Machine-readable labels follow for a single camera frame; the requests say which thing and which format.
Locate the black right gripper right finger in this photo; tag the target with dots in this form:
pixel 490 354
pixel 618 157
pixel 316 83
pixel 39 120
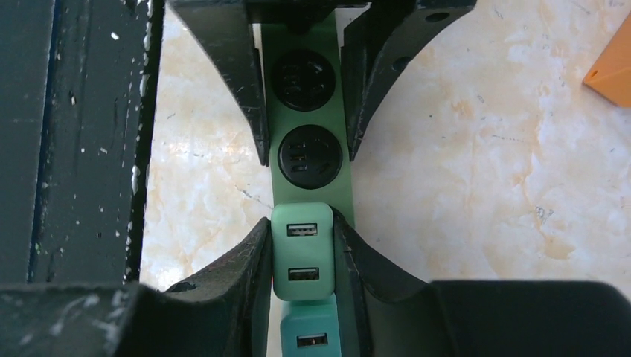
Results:
pixel 385 311

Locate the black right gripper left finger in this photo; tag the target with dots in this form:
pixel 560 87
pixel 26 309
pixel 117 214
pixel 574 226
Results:
pixel 222 310

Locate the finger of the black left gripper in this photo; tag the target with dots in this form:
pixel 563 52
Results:
pixel 378 46
pixel 224 32

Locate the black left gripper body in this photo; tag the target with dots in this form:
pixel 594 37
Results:
pixel 300 16

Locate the teal usb plug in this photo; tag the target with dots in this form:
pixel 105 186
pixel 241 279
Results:
pixel 310 328

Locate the green power strip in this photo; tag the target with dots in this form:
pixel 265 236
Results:
pixel 308 153

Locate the orange power strip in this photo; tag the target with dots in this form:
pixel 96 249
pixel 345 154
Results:
pixel 609 76

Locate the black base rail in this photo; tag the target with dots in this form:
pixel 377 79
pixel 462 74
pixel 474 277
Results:
pixel 78 99

